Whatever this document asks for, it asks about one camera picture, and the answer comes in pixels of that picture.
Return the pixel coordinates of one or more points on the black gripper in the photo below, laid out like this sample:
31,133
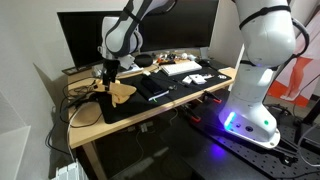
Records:
110,66

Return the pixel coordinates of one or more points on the orange towel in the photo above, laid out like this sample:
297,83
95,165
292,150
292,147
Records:
121,90

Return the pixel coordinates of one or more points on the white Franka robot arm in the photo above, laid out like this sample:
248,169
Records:
260,100

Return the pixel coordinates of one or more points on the black flat monitor foot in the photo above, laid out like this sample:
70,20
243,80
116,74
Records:
71,70

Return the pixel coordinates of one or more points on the dark blue flat device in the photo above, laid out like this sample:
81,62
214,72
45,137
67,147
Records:
152,85

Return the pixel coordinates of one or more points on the black desk mat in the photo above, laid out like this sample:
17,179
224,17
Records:
186,86

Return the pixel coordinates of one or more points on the white flat box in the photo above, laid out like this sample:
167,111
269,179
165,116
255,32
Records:
198,79

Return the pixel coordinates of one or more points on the black round case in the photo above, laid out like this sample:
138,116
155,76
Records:
144,60

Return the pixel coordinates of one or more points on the wide black monitor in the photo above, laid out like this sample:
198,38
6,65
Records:
80,36

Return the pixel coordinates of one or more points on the grey power strip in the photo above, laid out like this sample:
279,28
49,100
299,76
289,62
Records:
146,127

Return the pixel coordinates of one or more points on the white keyboard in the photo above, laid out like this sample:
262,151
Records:
181,67

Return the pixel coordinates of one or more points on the small white card box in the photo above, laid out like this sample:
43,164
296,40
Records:
186,80

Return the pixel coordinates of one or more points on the small white ball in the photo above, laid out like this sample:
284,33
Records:
184,55

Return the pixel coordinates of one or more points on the tall black monitor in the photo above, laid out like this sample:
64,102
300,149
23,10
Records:
186,26

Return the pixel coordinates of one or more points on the small silver sticker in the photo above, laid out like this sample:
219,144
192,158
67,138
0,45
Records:
222,77

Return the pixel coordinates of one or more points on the black perforated breadboard table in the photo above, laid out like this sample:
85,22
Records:
250,156

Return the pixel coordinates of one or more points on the orange and white poster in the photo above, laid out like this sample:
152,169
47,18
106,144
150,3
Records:
296,80

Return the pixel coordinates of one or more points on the black metal stand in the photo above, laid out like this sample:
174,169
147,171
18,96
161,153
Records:
311,116

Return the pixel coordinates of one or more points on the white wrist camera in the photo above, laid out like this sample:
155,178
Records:
127,62

